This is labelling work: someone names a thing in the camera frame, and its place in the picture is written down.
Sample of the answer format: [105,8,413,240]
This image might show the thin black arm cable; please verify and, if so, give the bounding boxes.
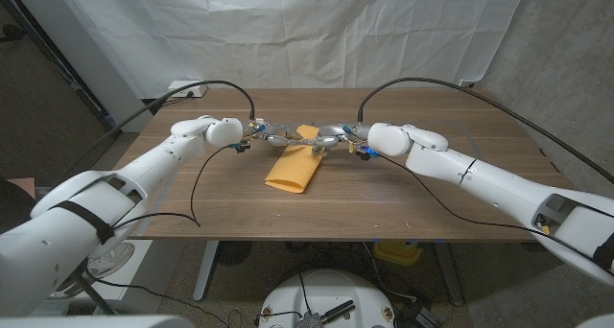
[112,144,232,231]
[378,153,614,274]

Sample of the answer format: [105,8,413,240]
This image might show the floor power strip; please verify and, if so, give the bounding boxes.
[414,306,440,328]

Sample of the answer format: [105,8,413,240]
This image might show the yellow object under table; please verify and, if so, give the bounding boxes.
[372,241,424,266]

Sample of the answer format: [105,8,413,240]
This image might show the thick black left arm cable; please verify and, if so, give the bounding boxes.
[47,80,256,190]

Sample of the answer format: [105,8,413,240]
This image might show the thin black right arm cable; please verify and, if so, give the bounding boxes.
[378,153,614,274]

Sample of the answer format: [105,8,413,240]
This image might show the white power strip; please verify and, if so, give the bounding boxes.
[167,80,208,99]

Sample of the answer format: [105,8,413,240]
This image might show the grey table leg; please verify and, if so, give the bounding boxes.
[434,244,465,306]

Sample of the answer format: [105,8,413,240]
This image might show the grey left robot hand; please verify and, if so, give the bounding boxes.
[242,121,304,150]

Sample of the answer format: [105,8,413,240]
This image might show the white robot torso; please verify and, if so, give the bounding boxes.
[257,269,397,328]

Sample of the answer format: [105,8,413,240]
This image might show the white floor cable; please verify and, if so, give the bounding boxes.
[362,241,418,303]

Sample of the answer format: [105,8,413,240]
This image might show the orange origami paper sheet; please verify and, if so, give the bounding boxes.
[263,124,327,195]

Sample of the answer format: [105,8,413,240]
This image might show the black tool on torso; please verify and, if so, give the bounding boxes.
[296,298,357,328]

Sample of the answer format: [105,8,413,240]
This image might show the black round fan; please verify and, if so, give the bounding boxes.
[214,240,253,267]

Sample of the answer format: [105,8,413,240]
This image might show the white wrinkled backdrop sheet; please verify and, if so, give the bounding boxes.
[50,0,529,100]

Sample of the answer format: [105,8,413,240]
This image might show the white sneaker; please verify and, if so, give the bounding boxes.
[52,241,136,298]

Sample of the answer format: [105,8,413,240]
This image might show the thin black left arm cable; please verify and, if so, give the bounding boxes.
[112,144,232,231]

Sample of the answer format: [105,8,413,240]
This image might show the white table leg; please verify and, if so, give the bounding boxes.
[192,240,220,302]

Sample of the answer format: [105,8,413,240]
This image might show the black metal stand leg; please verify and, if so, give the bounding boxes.
[71,265,117,316]

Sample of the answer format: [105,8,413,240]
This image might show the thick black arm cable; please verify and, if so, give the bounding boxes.
[47,80,256,190]
[357,77,614,185]

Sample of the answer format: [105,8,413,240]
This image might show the person in black clothes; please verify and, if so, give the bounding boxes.
[0,176,37,233]

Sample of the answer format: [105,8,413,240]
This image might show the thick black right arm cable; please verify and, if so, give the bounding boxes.
[357,77,614,185]

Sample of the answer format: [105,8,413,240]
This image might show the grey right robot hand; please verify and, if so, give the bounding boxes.
[311,123,371,157]

